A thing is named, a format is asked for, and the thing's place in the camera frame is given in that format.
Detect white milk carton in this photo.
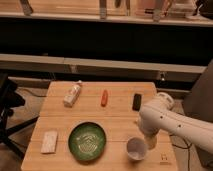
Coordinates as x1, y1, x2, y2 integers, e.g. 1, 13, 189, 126
63, 80, 82, 107

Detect green plate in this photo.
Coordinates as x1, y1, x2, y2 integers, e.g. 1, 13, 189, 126
68, 122, 107, 162

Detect white sponge block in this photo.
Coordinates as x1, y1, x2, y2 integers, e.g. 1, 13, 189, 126
41, 131, 58, 154

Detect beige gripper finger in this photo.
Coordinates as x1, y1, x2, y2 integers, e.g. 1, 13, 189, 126
145, 135, 157, 150

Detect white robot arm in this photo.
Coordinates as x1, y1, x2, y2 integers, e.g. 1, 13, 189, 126
138, 92, 213, 154

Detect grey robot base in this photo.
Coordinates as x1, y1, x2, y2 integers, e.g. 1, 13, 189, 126
182, 59, 213, 123

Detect black floor cable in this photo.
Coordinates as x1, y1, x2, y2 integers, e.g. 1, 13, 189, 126
169, 133, 194, 171

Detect black rectangular block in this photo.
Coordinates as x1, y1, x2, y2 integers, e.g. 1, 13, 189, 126
132, 94, 142, 111

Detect black office chair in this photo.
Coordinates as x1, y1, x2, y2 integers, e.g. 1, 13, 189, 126
0, 73, 37, 159

